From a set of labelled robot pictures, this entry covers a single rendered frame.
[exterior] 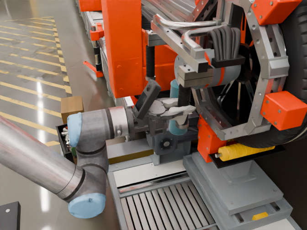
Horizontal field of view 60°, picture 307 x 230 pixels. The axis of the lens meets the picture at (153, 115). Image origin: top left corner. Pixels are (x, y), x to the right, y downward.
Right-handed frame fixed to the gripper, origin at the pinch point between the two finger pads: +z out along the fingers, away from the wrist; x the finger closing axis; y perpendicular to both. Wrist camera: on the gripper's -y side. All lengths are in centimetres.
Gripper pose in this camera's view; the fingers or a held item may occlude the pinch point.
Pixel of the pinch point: (189, 103)
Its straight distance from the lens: 83.2
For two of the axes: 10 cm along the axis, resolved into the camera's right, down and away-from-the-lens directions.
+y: 0.0, 8.2, 5.7
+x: 3.1, 5.5, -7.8
